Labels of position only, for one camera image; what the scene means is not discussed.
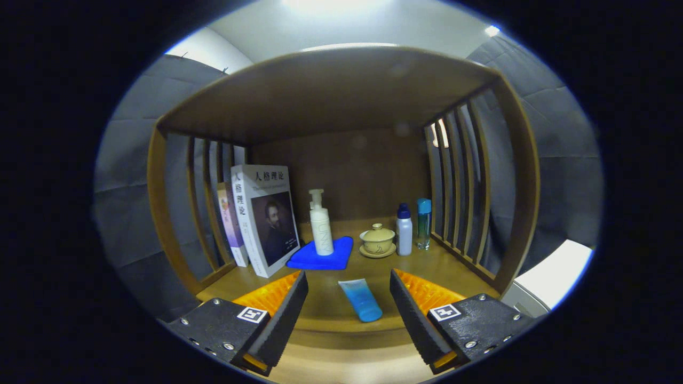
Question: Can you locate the white bottle with blue cap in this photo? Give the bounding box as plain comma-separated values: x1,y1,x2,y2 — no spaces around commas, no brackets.
396,203,413,257

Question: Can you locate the white appliance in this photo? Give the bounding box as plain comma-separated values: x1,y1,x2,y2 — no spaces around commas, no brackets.
502,239,594,318

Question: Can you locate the blue folded cloth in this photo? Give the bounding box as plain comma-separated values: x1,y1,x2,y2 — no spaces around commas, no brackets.
286,236,354,271

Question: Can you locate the yellow lidded teacup with saucer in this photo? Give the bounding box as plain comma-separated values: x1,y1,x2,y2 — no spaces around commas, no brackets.
359,223,397,259

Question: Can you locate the wooden cabinet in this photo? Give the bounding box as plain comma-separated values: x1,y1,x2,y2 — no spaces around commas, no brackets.
147,45,541,384

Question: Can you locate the white book with portrait cover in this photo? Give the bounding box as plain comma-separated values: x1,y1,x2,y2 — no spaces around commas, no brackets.
231,164,301,278

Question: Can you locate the black backdrop cloth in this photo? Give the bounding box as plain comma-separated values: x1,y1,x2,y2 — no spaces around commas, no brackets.
93,35,603,321

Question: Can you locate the clear teal bottle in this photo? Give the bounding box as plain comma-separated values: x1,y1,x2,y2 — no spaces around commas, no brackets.
416,198,432,250

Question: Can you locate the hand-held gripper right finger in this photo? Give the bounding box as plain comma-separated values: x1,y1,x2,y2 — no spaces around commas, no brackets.
390,268,536,375

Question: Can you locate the white pump bottle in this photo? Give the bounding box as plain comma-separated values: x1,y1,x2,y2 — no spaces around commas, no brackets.
308,189,335,257

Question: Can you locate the wooden countertop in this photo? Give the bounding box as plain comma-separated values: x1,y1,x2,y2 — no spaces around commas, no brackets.
195,216,502,334

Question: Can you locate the blue cosmetic tube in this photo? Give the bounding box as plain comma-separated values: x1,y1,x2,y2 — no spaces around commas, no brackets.
338,278,383,323

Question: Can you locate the purple book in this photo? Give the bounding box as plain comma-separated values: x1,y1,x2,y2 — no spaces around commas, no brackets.
217,182,250,267

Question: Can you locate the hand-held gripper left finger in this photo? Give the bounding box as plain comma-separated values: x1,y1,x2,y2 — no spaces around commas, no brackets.
168,269,310,377

